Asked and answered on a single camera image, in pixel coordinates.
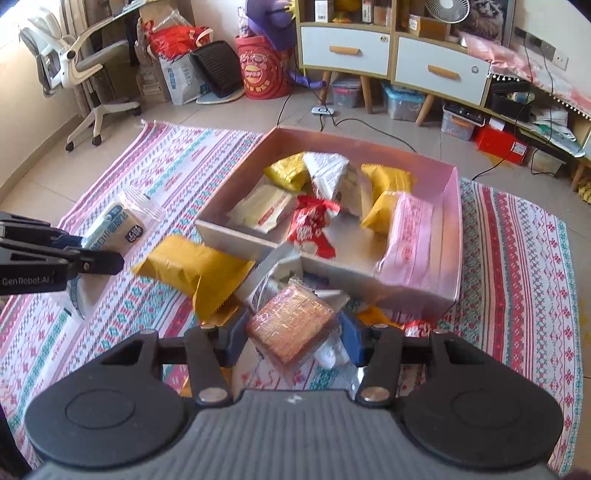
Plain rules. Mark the brown cardboard box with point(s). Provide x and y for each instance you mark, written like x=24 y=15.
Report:
x=431 y=27

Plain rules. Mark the framed cat picture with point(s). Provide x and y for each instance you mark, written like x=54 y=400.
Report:
x=489 y=18

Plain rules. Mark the white picture-print snack packet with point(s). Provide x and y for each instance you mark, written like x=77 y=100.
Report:
x=330 y=357

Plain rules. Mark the white wall outlet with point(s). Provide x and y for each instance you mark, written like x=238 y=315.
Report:
x=561 y=61

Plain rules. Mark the small yellow snack packet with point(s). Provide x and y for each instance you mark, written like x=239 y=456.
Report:
x=286 y=173

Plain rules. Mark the black-lid storage box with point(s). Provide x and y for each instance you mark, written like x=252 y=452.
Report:
x=461 y=124

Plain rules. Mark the low wooden cabinet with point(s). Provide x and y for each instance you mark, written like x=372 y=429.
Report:
x=579 y=175

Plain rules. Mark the white office chair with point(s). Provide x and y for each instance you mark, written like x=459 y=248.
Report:
x=55 y=60

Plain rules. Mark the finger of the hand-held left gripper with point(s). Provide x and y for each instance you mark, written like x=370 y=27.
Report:
x=27 y=228
x=99 y=263

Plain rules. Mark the white cabinet drawer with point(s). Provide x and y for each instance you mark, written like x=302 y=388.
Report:
x=415 y=81
x=318 y=46

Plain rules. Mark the black basket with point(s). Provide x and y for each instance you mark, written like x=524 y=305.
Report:
x=510 y=104

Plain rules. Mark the clear-wrapped cracker packet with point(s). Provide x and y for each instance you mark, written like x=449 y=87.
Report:
x=291 y=323

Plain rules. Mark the white desk fan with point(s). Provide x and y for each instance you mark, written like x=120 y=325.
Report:
x=445 y=9

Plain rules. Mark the red round bucket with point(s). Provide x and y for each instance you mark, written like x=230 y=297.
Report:
x=263 y=74

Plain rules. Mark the small orange box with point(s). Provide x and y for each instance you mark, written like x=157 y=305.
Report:
x=382 y=16

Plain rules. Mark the cream snack packet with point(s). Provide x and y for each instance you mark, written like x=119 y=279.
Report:
x=263 y=207

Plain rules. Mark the yellow ridged object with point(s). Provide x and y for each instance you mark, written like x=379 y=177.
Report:
x=585 y=191

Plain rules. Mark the white and blue snack packet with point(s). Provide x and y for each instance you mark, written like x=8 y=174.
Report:
x=122 y=221

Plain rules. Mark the yellow toy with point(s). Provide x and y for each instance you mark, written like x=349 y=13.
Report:
x=346 y=7

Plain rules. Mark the large yellow snack packet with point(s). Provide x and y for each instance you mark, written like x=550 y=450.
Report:
x=184 y=267

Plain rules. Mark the pink cardboard box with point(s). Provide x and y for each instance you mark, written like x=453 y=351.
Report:
x=341 y=272

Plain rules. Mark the white floor power strip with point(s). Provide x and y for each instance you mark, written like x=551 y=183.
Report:
x=323 y=111

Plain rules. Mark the wooden shelf cabinet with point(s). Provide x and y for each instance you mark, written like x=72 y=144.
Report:
x=396 y=11

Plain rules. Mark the white crinkled snack packet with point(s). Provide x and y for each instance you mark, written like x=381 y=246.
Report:
x=272 y=272

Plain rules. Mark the stack of books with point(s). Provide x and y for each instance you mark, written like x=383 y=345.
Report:
x=154 y=83

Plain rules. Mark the white shopping bag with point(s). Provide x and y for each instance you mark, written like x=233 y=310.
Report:
x=182 y=81

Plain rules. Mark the pink snack packet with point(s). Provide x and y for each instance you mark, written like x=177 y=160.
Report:
x=411 y=240

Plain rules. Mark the clear storage box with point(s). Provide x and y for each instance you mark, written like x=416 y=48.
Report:
x=346 y=94

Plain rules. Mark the black ribbed case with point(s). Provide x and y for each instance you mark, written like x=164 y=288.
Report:
x=217 y=69

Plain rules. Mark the pink cloth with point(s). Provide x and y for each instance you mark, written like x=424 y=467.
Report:
x=508 y=57

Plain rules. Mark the red plastic bag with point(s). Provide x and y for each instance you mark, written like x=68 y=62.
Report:
x=178 y=39

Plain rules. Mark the orange snack packet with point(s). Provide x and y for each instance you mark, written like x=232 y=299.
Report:
x=224 y=316
x=374 y=317

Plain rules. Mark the white barcode box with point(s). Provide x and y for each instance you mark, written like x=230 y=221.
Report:
x=323 y=10

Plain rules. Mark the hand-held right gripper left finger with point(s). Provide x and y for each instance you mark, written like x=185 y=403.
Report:
x=236 y=341

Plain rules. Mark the patterned woven mat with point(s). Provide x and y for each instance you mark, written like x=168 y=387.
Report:
x=508 y=286

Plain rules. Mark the blue-lid storage box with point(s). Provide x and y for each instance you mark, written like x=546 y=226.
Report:
x=401 y=106

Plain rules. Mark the small red snack packet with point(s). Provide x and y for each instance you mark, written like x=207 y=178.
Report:
x=418 y=327

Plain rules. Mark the white flat pad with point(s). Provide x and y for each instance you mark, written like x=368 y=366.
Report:
x=221 y=99

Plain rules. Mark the pile of papers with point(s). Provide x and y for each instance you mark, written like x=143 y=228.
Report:
x=556 y=131

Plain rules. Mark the small striped box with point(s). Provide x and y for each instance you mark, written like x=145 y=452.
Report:
x=367 y=11

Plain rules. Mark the clear plastic bag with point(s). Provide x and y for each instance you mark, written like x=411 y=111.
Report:
x=175 y=18

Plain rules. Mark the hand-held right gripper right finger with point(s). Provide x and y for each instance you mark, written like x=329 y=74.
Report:
x=353 y=339

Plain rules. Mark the red flat box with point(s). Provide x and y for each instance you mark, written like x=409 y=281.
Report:
x=501 y=145

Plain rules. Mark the white text-printed snack packet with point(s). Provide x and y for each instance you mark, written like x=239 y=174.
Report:
x=330 y=173

